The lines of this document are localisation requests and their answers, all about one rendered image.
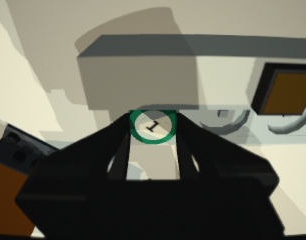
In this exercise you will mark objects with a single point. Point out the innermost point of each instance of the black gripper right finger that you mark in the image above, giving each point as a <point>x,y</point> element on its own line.
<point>218,157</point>

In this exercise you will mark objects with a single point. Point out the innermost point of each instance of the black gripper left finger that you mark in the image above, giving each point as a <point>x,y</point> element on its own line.
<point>90,156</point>

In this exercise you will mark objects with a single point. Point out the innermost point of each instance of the green screw cap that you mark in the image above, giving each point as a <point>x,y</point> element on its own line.
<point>153,126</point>

